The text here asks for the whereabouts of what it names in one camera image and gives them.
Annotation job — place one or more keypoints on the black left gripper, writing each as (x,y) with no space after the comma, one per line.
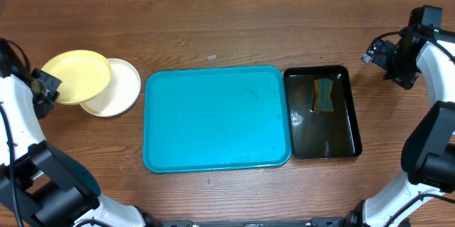
(50,79)

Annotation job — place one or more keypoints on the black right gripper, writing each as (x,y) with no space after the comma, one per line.
(407,79)

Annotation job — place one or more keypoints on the yellow plate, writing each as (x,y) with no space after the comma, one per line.
(83,75)

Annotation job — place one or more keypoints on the white pink plate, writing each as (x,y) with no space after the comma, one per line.
(121,93)

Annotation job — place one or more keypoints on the green yellow sponge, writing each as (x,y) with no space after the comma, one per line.
(322,95)

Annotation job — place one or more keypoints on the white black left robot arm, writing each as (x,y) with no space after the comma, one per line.
(42,185)

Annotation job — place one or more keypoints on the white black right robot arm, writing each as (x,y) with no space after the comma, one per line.
(427,158)

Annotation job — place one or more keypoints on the teal plastic tray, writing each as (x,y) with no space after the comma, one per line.
(215,119)

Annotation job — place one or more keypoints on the black water basin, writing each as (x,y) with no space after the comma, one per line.
(321,134)

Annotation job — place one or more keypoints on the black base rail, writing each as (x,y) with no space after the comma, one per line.
(314,222)

